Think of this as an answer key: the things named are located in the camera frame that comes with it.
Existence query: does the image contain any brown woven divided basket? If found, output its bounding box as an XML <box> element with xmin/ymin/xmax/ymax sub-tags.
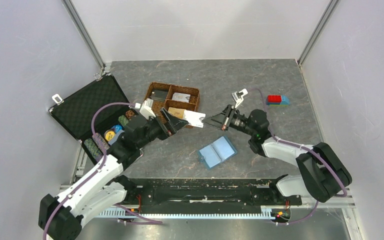
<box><xmin>144</xmin><ymin>82</ymin><xmax>205</xmax><ymax>129</ymax></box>

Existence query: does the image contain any yellow poker chip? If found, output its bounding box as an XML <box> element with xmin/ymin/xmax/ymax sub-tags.
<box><xmin>104</xmin><ymin>129</ymin><xmax>116</xmax><ymax>142</ymax></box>

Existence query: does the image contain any black VIP card stack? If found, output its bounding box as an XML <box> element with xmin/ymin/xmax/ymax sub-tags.
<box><xmin>149</xmin><ymin>89</ymin><xmax>169</xmax><ymax>102</ymax></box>

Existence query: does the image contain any silver VIP credit card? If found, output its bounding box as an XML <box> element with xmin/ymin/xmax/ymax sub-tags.
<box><xmin>183</xmin><ymin>110</ymin><xmax>206</xmax><ymax>128</ymax></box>

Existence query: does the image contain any blue card holder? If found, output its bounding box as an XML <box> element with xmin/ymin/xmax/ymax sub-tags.
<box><xmin>197</xmin><ymin>136</ymin><xmax>238</xmax><ymax>169</ymax></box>

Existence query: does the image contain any black poker chip case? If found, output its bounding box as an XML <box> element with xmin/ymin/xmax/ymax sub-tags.
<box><xmin>48</xmin><ymin>73</ymin><xmax>138</xmax><ymax>158</ymax></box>

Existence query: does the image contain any green chip row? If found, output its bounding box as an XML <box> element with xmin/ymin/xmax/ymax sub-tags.
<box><xmin>83</xmin><ymin>138</ymin><xmax>103</xmax><ymax>165</ymax></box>

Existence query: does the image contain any red blue toy brick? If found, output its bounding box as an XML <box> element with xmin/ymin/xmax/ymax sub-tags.
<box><xmin>266</xmin><ymin>95</ymin><xmax>290</xmax><ymax>106</ymax></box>

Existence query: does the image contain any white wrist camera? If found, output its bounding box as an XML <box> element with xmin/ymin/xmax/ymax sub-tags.
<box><xmin>231</xmin><ymin>88</ymin><xmax>248</xmax><ymax>109</ymax></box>
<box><xmin>134</xmin><ymin>98</ymin><xmax>156</xmax><ymax>120</ymax></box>

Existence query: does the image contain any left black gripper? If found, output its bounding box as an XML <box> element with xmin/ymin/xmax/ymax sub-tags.
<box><xmin>136</xmin><ymin>107</ymin><xmax>189</xmax><ymax>149</ymax></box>

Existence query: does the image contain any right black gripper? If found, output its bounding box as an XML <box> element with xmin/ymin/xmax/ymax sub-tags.
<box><xmin>202</xmin><ymin>104</ymin><xmax>256</xmax><ymax>137</ymax></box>

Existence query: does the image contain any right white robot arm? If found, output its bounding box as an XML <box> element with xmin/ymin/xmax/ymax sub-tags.
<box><xmin>203</xmin><ymin>104</ymin><xmax>353</xmax><ymax>204</ymax></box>

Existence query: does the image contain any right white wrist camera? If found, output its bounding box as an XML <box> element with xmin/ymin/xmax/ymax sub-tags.
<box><xmin>231</xmin><ymin>88</ymin><xmax>248</xmax><ymax>109</ymax></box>

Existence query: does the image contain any gold VIP card stack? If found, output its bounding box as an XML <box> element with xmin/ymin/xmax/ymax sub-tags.
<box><xmin>168</xmin><ymin>107</ymin><xmax>185</xmax><ymax>119</ymax></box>

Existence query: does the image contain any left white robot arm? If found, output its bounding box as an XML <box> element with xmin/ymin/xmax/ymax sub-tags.
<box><xmin>38</xmin><ymin>108</ymin><xmax>189</xmax><ymax>240</ymax></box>

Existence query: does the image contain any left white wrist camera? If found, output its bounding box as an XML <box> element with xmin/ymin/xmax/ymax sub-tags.
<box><xmin>134</xmin><ymin>98</ymin><xmax>156</xmax><ymax>120</ymax></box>

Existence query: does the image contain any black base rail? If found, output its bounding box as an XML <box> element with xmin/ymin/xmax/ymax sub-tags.
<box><xmin>119</xmin><ymin>178</ymin><xmax>302</xmax><ymax>215</ymax></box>

